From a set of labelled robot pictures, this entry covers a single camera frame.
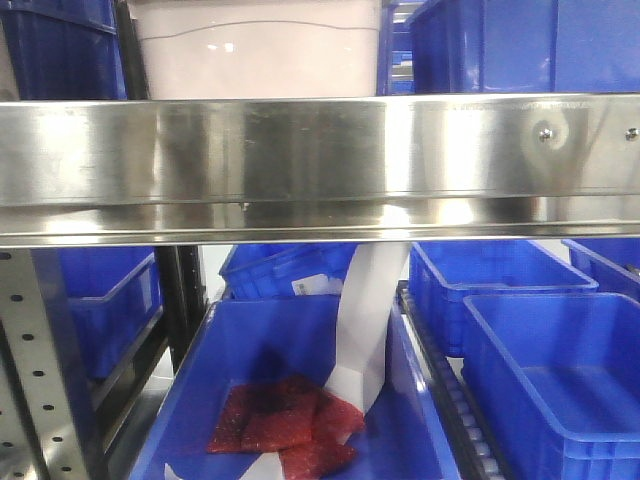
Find blue bin rear centre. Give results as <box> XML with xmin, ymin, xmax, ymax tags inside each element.
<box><xmin>219</xmin><ymin>242</ymin><xmax>357</xmax><ymax>299</ymax></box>

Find red bubble wrap bags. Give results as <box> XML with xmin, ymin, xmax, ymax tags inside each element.
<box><xmin>206</xmin><ymin>374</ymin><xmax>365</xmax><ymax>479</ymax></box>

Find blue bin upper left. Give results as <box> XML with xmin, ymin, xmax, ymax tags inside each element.
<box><xmin>1</xmin><ymin>1</ymin><xmax>127</xmax><ymax>100</ymax></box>

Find blue bin far right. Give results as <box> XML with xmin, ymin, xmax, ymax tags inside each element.
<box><xmin>562</xmin><ymin>238</ymin><xmax>639</xmax><ymax>301</ymax></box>

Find stainless steel shelf rail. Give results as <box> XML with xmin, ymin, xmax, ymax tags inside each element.
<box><xmin>1</xmin><ymin>94</ymin><xmax>639</xmax><ymax>247</ymax></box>

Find blue bin lower left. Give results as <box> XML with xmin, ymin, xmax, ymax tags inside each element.
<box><xmin>58</xmin><ymin>247</ymin><xmax>162</xmax><ymax>380</ymax></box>

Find perforated steel shelf upright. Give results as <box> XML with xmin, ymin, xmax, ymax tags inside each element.
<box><xmin>1</xmin><ymin>248</ymin><xmax>91</xmax><ymax>479</ymax></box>

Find white plastic storage bin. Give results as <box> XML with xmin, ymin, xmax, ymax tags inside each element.
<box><xmin>129</xmin><ymin>1</ymin><xmax>383</xmax><ymax>100</ymax></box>

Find black roller track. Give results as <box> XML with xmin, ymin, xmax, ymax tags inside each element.
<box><xmin>396</xmin><ymin>280</ymin><xmax>512</xmax><ymax>479</ymax></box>

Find blue bin upper right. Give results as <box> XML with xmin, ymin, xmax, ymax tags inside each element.
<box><xmin>406</xmin><ymin>1</ymin><xmax>639</xmax><ymax>94</ymax></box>

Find white paper strip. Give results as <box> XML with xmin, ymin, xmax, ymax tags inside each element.
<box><xmin>164</xmin><ymin>241</ymin><xmax>412</xmax><ymax>480</ymax></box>

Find blue bin front right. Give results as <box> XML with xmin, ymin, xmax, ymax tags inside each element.
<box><xmin>463</xmin><ymin>293</ymin><xmax>639</xmax><ymax>479</ymax></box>

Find blue bin with red bags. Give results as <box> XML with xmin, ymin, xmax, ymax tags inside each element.
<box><xmin>130</xmin><ymin>296</ymin><xmax>460</xmax><ymax>479</ymax></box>

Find blue bin rear right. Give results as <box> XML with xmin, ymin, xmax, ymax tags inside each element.
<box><xmin>408</xmin><ymin>240</ymin><xmax>598</xmax><ymax>358</ymax></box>

